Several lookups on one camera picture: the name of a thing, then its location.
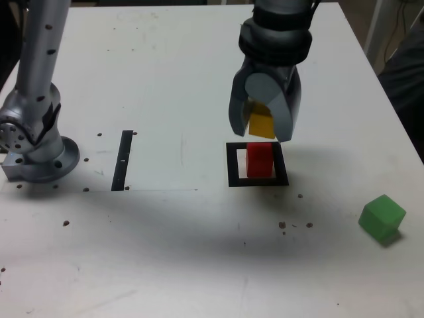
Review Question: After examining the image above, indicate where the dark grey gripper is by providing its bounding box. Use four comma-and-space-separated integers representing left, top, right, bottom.
228, 58, 303, 143

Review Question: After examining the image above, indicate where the yellow cube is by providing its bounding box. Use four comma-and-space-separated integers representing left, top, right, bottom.
243, 97, 276, 139

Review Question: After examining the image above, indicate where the red cube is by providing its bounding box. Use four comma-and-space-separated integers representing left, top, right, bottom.
245, 142, 273, 179

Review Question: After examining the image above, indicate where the green cube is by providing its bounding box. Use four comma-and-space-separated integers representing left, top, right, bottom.
358, 194, 407, 242

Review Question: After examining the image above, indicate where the black tape square outline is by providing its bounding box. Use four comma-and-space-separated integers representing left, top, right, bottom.
225, 141, 290, 188

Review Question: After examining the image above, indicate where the black tape strip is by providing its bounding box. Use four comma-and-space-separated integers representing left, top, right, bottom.
111, 129, 134, 192

